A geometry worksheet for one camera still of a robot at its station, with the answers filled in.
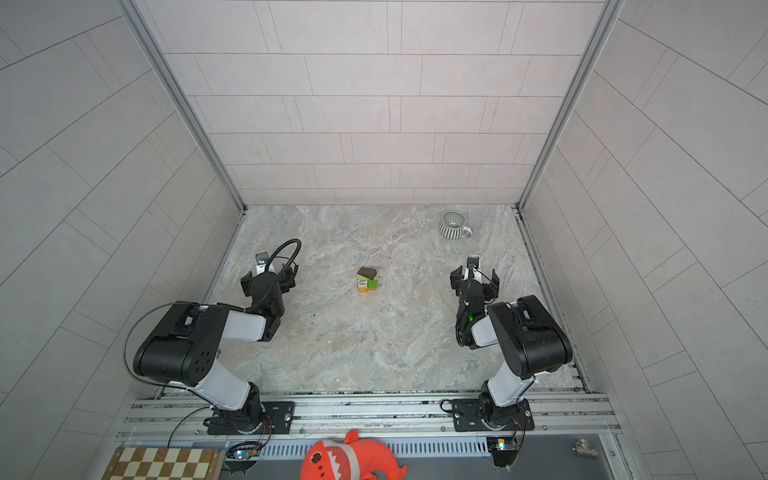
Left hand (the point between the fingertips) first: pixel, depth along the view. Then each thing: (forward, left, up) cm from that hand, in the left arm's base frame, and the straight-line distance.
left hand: (276, 261), depth 92 cm
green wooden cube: (-6, -30, -3) cm, 31 cm away
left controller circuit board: (-49, -4, -4) cm, 49 cm away
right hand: (-1, -63, -1) cm, 63 cm away
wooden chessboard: (-49, +11, -2) cm, 51 cm away
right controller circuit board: (-47, -63, -7) cm, 79 cm away
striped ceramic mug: (+16, -57, -1) cm, 59 cm away
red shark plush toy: (-49, -29, +2) cm, 57 cm away
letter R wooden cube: (-6, -27, -4) cm, 28 cm away
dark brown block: (-3, -29, -1) cm, 29 cm away
